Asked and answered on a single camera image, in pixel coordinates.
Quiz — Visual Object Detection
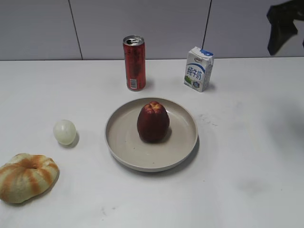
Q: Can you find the dark red apple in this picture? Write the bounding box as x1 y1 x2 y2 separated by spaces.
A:
137 101 170 143

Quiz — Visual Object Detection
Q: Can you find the beige round plate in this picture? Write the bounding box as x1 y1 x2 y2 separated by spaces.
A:
104 97 200 172

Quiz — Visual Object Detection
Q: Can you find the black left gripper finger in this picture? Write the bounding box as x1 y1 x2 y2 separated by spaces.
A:
266 4 298 56

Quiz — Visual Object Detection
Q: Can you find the red soda can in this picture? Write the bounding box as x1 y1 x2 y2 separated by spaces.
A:
123 35 146 91

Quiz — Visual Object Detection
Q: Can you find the white blue milk carton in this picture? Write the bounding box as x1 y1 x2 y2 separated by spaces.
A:
184 47 214 92

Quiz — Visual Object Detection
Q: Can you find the orange striped round bread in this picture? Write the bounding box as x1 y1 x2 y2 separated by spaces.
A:
0 153 59 204

